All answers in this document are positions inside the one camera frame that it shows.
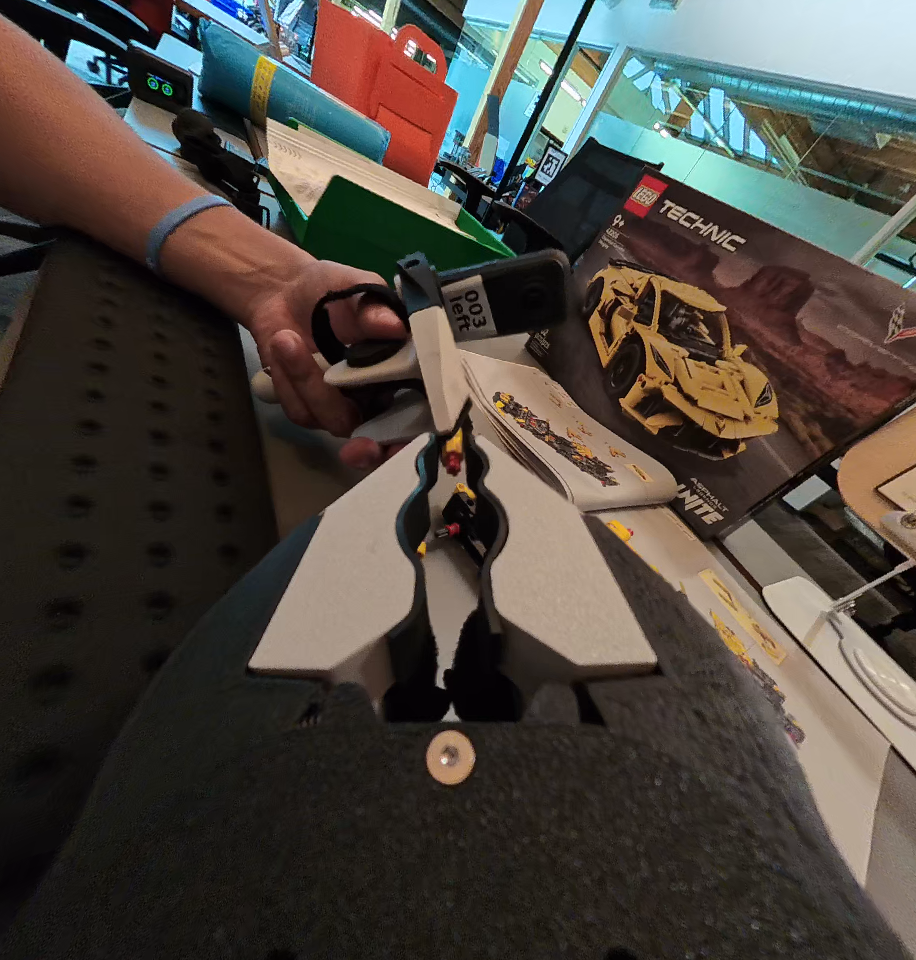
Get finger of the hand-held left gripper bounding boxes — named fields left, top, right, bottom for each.
left=411, top=306, right=474, bottom=438

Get black lego set box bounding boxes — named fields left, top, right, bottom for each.
left=525, top=168, right=916, bottom=543

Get orange felt bag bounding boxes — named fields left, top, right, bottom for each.
left=310, top=0, right=460, bottom=186

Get person's left forearm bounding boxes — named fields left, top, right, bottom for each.
left=0, top=7, right=309, bottom=316

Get lego instruction booklet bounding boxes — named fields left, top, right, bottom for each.
left=461, top=352, right=897, bottom=886

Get black strap buckle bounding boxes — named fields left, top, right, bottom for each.
left=171, top=107, right=273, bottom=224

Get blue wrapped roll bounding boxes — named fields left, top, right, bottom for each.
left=197, top=18, right=393, bottom=164

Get white paper stack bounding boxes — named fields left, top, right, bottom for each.
left=248, top=118, right=460, bottom=228

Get yellow black lego car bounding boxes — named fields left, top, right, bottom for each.
left=416, top=483, right=636, bottom=573

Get green storage bin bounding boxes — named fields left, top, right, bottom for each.
left=266, top=174, right=516, bottom=284

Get black perforated mat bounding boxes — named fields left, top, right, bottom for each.
left=0, top=238, right=280, bottom=901

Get black device green indicator lights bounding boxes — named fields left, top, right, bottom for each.
left=126, top=43, right=198, bottom=115

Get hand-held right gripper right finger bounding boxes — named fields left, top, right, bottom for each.
left=444, top=435, right=660, bottom=711

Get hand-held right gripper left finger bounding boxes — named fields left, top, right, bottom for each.
left=248, top=435, right=438, bottom=710

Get person's left hand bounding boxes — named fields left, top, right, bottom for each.
left=240, top=258, right=410, bottom=470

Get printed instruction sheet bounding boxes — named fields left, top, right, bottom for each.
left=876, top=452, right=916, bottom=520

